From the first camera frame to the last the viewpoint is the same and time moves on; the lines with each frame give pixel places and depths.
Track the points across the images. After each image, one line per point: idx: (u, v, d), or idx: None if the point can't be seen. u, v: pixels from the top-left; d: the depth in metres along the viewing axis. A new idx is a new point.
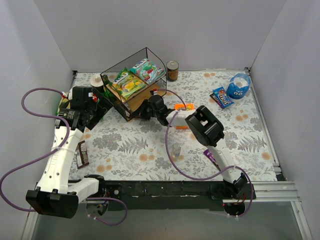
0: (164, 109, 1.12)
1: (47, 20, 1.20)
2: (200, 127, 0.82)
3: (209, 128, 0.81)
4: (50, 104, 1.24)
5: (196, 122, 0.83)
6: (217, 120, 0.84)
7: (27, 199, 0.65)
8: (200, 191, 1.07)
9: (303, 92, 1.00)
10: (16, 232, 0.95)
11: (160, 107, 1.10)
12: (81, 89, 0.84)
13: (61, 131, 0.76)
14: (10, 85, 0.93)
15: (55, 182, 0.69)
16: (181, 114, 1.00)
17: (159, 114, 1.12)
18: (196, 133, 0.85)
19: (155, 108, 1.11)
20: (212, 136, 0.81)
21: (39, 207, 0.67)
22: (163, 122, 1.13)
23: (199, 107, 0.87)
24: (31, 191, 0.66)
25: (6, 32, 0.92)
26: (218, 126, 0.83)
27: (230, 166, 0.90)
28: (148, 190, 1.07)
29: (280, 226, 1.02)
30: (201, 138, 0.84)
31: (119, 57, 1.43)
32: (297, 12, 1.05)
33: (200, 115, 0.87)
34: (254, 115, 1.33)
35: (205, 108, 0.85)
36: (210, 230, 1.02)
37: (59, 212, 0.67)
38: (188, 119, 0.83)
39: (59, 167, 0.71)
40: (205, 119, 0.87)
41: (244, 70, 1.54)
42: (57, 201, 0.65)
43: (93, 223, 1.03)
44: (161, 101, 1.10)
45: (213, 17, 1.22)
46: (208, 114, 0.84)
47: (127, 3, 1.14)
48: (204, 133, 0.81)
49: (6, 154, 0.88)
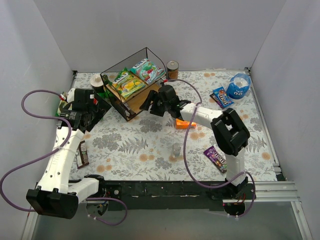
0: (177, 99, 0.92)
1: (48, 20, 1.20)
2: (227, 135, 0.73)
3: (235, 136, 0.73)
4: (50, 105, 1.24)
5: (223, 128, 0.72)
6: (244, 127, 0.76)
7: (28, 199, 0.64)
8: (200, 191, 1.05)
9: (303, 92, 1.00)
10: (16, 233, 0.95)
11: (171, 97, 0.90)
12: (82, 92, 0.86)
13: (62, 131, 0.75)
14: (10, 85, 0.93)
15: (56, 181, 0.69)
16: (203, 114, 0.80)
17: (169, 106, 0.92)
18: (218, 140, 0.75)
19: (165, 99, 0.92)
20: (238, 146, 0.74)
21: (40, 205, 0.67)
22: (175, 115, 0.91)
23: (226, 109, 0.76)
24: (32, 190, 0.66)
25: (7, 32, 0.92)
26: (244, 134, 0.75)
27: (240, 172, 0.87)
28: (148, 190, 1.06)
29: (280, 226, 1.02)
30: (223, 145, 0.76)
31: (119, 57, 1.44)
32: (297, 13, 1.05)
33: (226, 119, 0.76)
34: (254, 115, 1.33)
35: (234, 112, 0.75)
36: (210, 230, 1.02)
37: (59, 211, 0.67)
38: (214, 124, 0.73)
39: (60, 167, 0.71)
40: (230, 123, 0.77)
41: (244, 70, 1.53)
42: (57, 202, 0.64)
43: (93, 223, 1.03)
44: (172, 90, 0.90)
45: (213, 18, 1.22)
46: (236, 120, 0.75)
47: (127, 4, 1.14)
48: (231, 142, 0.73)
49: (6, 153, 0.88)
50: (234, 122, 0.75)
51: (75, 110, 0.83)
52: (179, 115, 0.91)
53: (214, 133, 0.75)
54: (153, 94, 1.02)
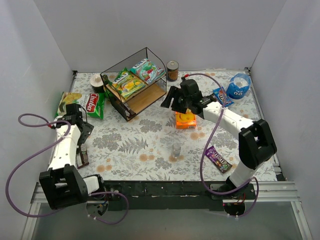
0: (199, 94, 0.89)
1: (47, 20, 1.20)
2: (255, 149, 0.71)
3: (261, 151, 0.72)
4: (50, 105, 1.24)
5: (253, 141, 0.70)
6: (271, 141, 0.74)
7: (41, 179, 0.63)
8: (200, 191, 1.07)
9: (303, 92, 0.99)
10: (16, 233, 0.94)
11: (193, 91, 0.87)
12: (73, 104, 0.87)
13: (62, 127, 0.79)
14: (10, 85, 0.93)
15: (66, 161, 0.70)
16: (230, 120, 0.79)
17: (190, 101, 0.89)
18: (243, 151, 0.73)
19: (186, 93, 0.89)
20: (261, 161, 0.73)
21: (52, 189, 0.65)
22: (195, 110, 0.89)
23: (258, 120, 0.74)
24: (44, 172, 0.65)
25: (6, 32, 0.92)
26: (270, 149, 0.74)
27: (247, 180, 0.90)
28: (148, 190, 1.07)
29: (280, 226, 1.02)
30: (246, 157, 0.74)
31: (119, 57, 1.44)
32: (297, 12, 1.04)
33: (256, 130, 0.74)
34: (254, 115, 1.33)
35: (265, 125, 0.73)
36: (210, 230, 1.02)
37: (72, 189, 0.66)
38: (243, 134, 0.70)
39: (68, 149, 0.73)
40: (258, 135, 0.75)
41: (244, 70, 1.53)
42: (71, 174, 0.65)
43: (93, 223, 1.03)
44: (194, 84, 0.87)
45: (213, 17, 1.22)
46: (266, 134, 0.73)
47: (127, 3, 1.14)
48: (255, 157, 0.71)
49: (6, 153, 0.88)
50: (263, 135, 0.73)
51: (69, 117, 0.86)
52: (200, 112, 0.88)
53: (241, 143, 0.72)
54: (175, 89, 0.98)
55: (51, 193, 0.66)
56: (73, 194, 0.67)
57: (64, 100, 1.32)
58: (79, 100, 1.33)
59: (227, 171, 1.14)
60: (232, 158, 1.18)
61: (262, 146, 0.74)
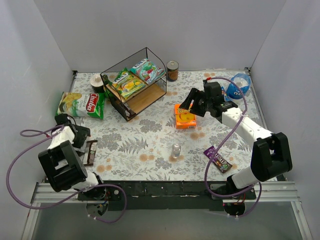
0: (220, 98, 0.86)
1: (47, 20, 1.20)
2: (268, 162, 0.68)
3: (274, 166, 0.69)
4: (50, 105, 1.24)
5: (266, 153, 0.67)
6: (288, 158, 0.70)
7: (40, 155, 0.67)
8: (199, 191, 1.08)
9: (303, 91, 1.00)
10: (16, 233, 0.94)
11: (215, 94, 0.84)
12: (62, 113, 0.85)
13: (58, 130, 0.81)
14: (10, 86, 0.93)
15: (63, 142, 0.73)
16: (247, 128, 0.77)
17: (211, 103, 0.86)
18: (255, 161, 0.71)
19: (208, 95, 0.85)
20: (272, 175, 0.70)
21: (51, 166, 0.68)
22: (214, 113, 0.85)
23: (277, 133, 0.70)
24: (42, 152, 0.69)
25: (6, 32, 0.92)
26: (285, 166, 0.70)
27: (250, 184, 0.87)
28: (148, 190, 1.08)
29: (280, 226, 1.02)
30: (257, 169, 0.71)
31: (119, 57, 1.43)
32: (297, 12, 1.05)
33: (273, 143, 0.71)
34: (254, 115, 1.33)
35: (285, 140, 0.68)
36: (210, 230, 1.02)
37: (68, 160, 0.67)
38: (257, 145, 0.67)
39: (62, 135, 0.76)
40: (274, 148, 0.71)
41: (244, 70, 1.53)
42: (66, 144, 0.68)
43: (93, 223, 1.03)
44: (218, 87, 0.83)
45: (213, 17, 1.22)
46: (284, 150, 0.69)
47: (127, 4, 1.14)
48: (266, 170, 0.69)
49: (6, 154, 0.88)
50: (280, 150, 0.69)
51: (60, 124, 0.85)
52: (218, 115, 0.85)
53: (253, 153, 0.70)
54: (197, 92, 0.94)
55: (51, 170, 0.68)
56: (70, 167, 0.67)
57: (64, 100, 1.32)
58: (79, 100, 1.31)
59: (227, 171, 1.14)
60: (232, 158, 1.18)
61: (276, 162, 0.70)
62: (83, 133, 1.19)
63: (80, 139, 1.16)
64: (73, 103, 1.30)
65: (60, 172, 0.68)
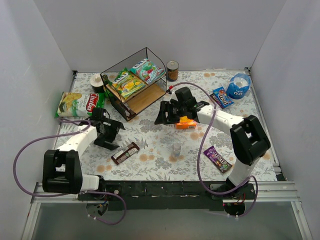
0: (193, 100, 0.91)
1: (47, 20, 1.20)
2: (247, 143, 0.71)
3: (255, 147, 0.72)
4: (50, 105, 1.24)
5: (243, 136, 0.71)
6: (265, 136, 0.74)
7: (46, 155, 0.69)
8: (200, 191, 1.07)
9: (303, 91, 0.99)
10: (16, 233, 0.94)
11: (187, 98, 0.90)
12: (99, 108, 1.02)
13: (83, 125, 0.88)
14: (10, 86, 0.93)
15: (72, 147, 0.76)
16: (221, 119, 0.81)
17: (185, 106, 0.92)
18: (236, 146, 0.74)
19: (180, 99, 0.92)
20: (256, 155, 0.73)
21: (51, 168, 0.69)
22: (191, 115, 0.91)
23: (247, 116, 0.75)
24: (50, 150, 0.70)
25: (6, 32, 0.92)
26: (264, 144, 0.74)
27: (246, 178, 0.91)
28: (148, 190, 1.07)
29: (280, 226, 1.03)
30: (240, 152, 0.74)
31: (118, 57, 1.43)
32: (298, 12, 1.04)
33: (247, 126, 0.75)
34: (254, 115, 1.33)
35: (256, 120, 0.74)
36: (210, 230, 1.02)
37: (68, 174, 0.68)
38: (233, 130, 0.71)
39: (79, 139, 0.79)
40: (250, 131, 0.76)
41: (244, 70, 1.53)
42: (73, 158, 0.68)
43: (93, 223, 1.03)
44: (188, 91, 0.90)
45: (213, 17, 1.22)
46: (258, 129, 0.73)
47: (127, 4, 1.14)
48: (249, 151, 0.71)
49: (6, 154, 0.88)
50: (255, 131, 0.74)
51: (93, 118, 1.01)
52: (195, 116, 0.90)
53: (232, 139, 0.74)
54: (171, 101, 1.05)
55: (48, 172, 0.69)
56: (66, 182, 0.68)
57: (64, 100, 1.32)
58: (79, 100, 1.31)
59: (227, 171, 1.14)
60: (232, 158, 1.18)
61: (256, 142, 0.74)
62: (115, 127, 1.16)
63: (112, 134, 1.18)
64: (73, 103, 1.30)
65: (55, 179, 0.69)
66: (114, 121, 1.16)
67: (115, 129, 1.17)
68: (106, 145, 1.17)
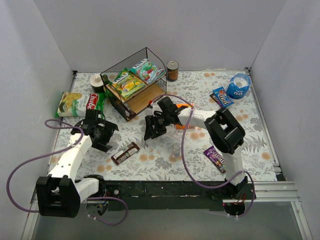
0: (174, 107, 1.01)
1: (48, 21, 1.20)
2: (221, 131, 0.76)
3: (230, 134, 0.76)
4: (50, 105, 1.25)
5: (216, 126, 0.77)
6: (238, 124, 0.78)
7: (38, 184, 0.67)
8: (200, 191, 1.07)
9: (303, 91, 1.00)
10: (16, 233, 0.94)
11: (169, 105, 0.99)
12: (93, 111, 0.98)
13: (75, 136, 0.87)
14: (10, 86, 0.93)
15: (65, 171, 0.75)
16: (198, 115, 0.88)
17: (168, 114, 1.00)
18: (213, 137, 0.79)
19: (162, 108, 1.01)
20: (232, 142, 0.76)
21: (45, 195, 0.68)
22: (174, 120, 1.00)
23: (219, 109, 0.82)
24: (42, 178, 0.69)
25: (6, 32, 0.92)
26: (239, 131, 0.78)
27: (240, 171, 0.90)
28: (148, 190, 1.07)
29: (280, 226, 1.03)
30: (218, 142, 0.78)
31: (118, 57, 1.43)
32: (298, 12, 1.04)
33: (221, 118, 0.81)
34: (254, 115, 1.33)
35: (227, 111, 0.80)
36: (210, 229, 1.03)
37: (63, 200, 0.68)
38: (208, 122, 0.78)
39: (71, 160, 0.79)
40: (225, 122, 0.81)
41: (244, 70, 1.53)
42: (66, 187, 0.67)
43: (93, 223, 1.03)
44: (168, 100, 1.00)
45: (213, 17, 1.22)
46: (229, 118, 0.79)
47: (127, 4, 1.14)
48: (224, 138, 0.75)
49: (6, 154, 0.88)
50: (228, 120, 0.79)
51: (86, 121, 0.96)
52: (177, 120, 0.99)
53: (208, 131, 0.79)
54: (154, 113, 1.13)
55: (43, 199, 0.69)
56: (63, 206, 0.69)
57: (64, 100, 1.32)
58: (79, 100, 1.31)
59: None
60: None
61: (230, 130, 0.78)
62: (109, 129, 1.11)
63: (106, 136, 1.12)
64: (73, 103, 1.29)
65: (52, 203, 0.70)
66: (109, 123, 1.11)
67: (109, 130, 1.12)
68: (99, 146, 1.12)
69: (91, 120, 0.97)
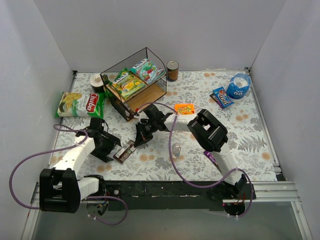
0: (160, 113, 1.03)
1: (48, 21, 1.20)
2: (204, 132, 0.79)
3: (213, 133, 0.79)
4: (50, 105, 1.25)
5: (199, 128, 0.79)
6: (220, 123, 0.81)
7: (41, 174, 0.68)
8: (200, 191, 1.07)
9: (303, 91, 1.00)
10: (16, 232, 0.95)
11: (154, 112, 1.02)
12: (97, 119, 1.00)
13: (80, 137, 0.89)
14: (10, 86, 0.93)
15: (69, 165, 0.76)
16: (181, 119, 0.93)
17: (155, 121, 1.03)
18: (197, 139, 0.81)
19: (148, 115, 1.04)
20: (216, 141, 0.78)
21: (48, 187, 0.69)
22: (161, 127, 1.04)
23: (200, 111, 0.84)
24: (46, 170, 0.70)
25: (6, 32, 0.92)
26: (221, 130, 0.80)
27: (234, 168, 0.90)
28: (148, 190, 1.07)
29: (280, 226, 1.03)
30: (203, 143, 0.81)
31: (118, 57, 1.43)
32: (298, 12, 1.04)
33: (203, 119, 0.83)
34: (254, 115, 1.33)
35: (207, 112, 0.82)
36: (210, 230, 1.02)
37: (64, 193, 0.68)
38: (191, 125, 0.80)
39: (76, 156, 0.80)
40: (207, 123, 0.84)
41: (244, 70, 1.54)
42: (69, 178, 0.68)
43: (93, 223, 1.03)
44: (154, 107, 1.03)
45: (213, 17, 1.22)
46: (211, 119, 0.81)
47: (127, 4, 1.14)
48: (208, 138, 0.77)
49: (6, 154, 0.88)
50: (209, 121, 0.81)
51: (91, 126, 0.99)
52: (165, 127, 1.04)
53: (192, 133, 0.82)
54: (140, 120, 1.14)
55: (45, 192, 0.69)
56: (63, 201, 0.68)
57: (64, 100, 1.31)
58: (79, 100, 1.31)
59: None
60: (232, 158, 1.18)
61: (213, 130, 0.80)
62: (112, 141, 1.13)
63: (108, 147, 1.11)
64: (73, 103, 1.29)
65: (52, 198, 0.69)
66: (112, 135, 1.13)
67: (112, 142, 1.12)
68: (100, 155, 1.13)
69: (95, 127, 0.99)
